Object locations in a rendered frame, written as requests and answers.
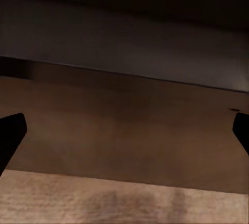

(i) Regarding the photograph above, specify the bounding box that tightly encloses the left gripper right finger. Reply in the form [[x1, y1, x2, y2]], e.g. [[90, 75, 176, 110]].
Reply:
[[232, 113, 249, 154]]

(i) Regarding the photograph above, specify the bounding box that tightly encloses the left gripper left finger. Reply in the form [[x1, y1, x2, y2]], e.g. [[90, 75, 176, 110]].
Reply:
[[0, 113, 27, 176]]

